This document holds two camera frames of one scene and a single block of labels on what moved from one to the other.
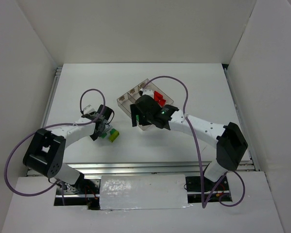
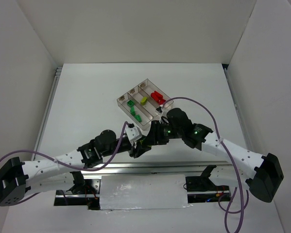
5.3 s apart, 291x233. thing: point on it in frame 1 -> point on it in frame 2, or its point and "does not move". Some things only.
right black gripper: x=137 y=114 -> x=154 y=133
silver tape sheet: x=127 y=192 does not move
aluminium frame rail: x=144 y=168 does not move
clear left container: x=124 y=102 does not move
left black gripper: x=98 y=129 -> x=136 y=148
